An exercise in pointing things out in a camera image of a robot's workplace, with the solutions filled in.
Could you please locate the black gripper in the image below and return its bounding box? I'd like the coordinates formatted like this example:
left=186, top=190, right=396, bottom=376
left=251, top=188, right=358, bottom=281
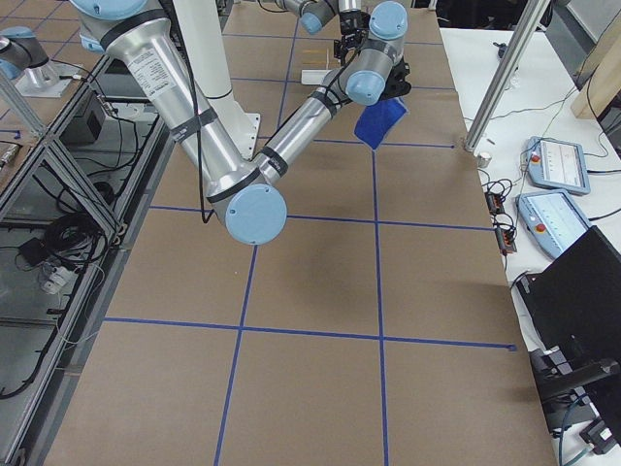
left=333, top=10, right=370, bottom=62
left=385, top=58, right=411, bottom=99

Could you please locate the blue microfibre towel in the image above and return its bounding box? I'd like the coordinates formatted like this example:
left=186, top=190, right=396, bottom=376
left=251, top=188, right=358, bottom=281
left=354, top=97, right=409, bottom=150

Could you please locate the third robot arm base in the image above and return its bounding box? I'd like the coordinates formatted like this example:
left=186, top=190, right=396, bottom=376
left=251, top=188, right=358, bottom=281
left=1, top=26, right=72, bottom=98

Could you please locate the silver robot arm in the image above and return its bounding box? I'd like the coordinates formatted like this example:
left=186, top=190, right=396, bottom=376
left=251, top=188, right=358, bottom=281
left=275, top=0, right=370, bottom=65
left=76, top=1, right=411, bottom=245

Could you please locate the white towel rack base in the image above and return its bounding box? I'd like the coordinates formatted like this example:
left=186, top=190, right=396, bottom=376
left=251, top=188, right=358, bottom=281
left=301, top=69, right=338, bottom=85

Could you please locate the small metal cylinder weight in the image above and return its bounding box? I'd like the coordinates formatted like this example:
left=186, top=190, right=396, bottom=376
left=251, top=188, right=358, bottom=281
left=476, top=151, right=492, bottom=169

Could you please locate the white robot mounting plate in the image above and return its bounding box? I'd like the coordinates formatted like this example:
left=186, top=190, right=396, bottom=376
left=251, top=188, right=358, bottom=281
left=232, top=111, right=261, bottom=160

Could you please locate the far teach pendant tablet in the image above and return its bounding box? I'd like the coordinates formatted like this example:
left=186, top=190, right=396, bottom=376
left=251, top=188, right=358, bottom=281
left=525, top=136, right=591, bottom=195

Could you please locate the teach pendant tablet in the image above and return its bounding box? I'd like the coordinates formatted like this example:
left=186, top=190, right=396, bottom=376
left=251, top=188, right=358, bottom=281
left=525, top=136, right=591, bottom=195
left=516, top=188, right=592, bottom=259

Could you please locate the near teach pendant tablet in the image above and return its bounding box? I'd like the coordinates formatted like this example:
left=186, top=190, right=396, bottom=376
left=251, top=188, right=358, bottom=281
left=516, top=188, right=592, bottom=259

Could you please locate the aluminium frame post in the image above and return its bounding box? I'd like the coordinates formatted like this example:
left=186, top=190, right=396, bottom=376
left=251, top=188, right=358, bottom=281
left=464, top=0, right=550, bottom=152

